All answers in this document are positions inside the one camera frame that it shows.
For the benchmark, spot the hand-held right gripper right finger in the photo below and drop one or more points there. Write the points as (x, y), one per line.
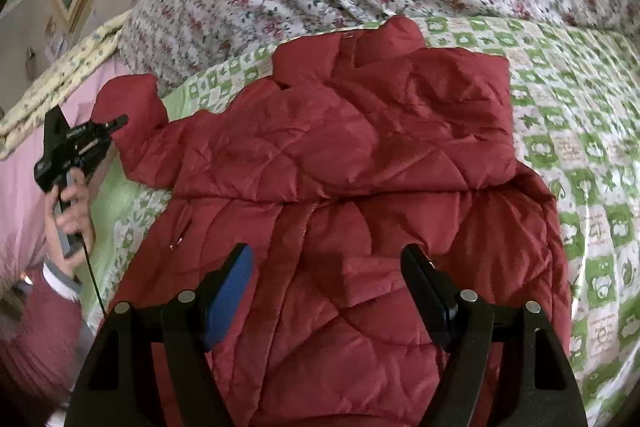
(431, 288)

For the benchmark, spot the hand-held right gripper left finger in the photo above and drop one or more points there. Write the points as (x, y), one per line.
(231, 291)

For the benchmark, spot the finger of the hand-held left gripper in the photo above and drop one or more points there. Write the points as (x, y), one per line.
(117, 123)

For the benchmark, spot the red quilted comforter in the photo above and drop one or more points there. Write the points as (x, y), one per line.
(350, 157)

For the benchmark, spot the person's left forearm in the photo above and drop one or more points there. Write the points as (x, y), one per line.
(40, 337)

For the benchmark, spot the person's left hand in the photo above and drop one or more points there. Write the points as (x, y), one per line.
(75, 217)

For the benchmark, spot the pink pillow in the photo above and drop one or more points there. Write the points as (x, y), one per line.
(25, 187)

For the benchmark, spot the green checkered bedsheet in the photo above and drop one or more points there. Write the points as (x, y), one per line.
(575, 132)

